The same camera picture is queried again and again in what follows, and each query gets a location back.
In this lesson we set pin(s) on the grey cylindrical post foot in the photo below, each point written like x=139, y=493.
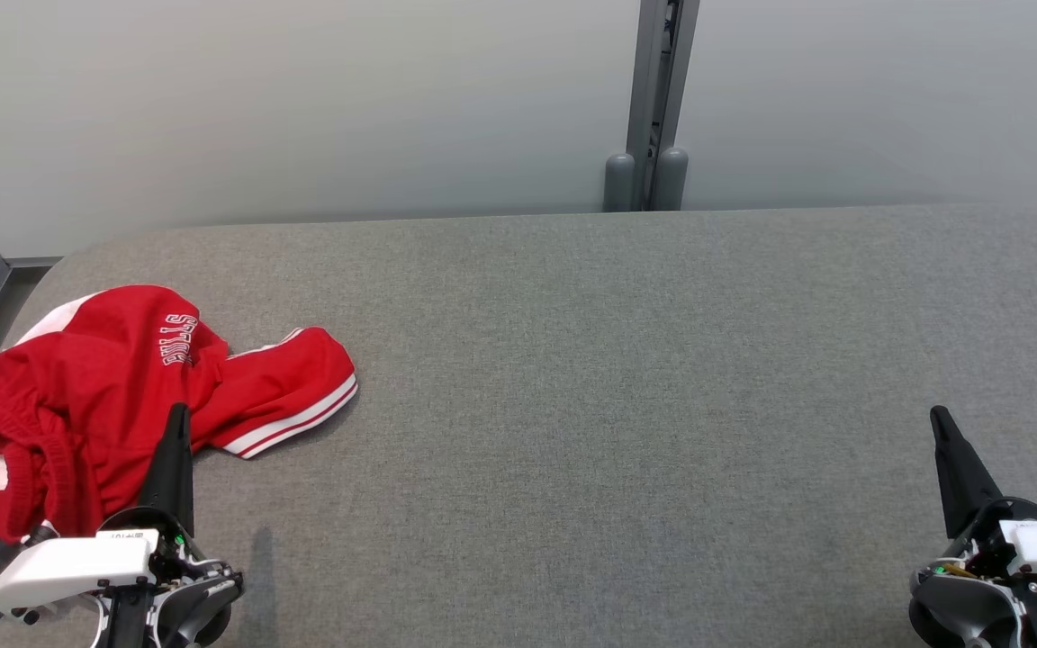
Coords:
x=671, y=180
x=619, y=184

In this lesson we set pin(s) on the red Bulls 23 shorts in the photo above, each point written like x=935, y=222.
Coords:
x=77, y=405

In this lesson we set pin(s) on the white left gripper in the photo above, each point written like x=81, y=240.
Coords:
x=68, y=562

